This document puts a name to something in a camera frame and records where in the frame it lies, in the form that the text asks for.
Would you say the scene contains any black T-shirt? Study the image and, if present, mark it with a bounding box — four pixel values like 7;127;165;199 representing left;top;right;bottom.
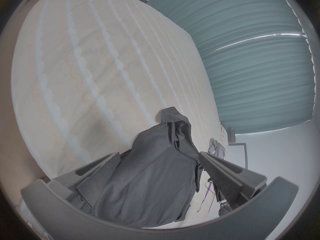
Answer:
76;106;201;229

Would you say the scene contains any blue-green curtain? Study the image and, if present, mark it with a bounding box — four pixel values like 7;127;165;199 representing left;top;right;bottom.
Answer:
147;0;303;56
200;33;316;134

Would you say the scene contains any grey garment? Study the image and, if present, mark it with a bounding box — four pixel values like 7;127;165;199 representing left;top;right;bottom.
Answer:
208;138;229;160

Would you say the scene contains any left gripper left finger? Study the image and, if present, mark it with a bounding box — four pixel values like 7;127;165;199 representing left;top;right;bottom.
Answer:
51;152;121;208

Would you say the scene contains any pile of clothes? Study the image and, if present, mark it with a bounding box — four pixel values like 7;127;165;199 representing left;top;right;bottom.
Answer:
197;180;214;213

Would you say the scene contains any grey bedside table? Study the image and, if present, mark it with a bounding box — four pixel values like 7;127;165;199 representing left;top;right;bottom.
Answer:
220;120;236;143

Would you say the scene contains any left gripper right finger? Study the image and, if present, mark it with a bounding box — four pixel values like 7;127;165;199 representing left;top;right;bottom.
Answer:
199;151;267;207

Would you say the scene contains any bed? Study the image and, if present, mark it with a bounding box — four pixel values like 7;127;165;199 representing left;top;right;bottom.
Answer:
10;0;248;228

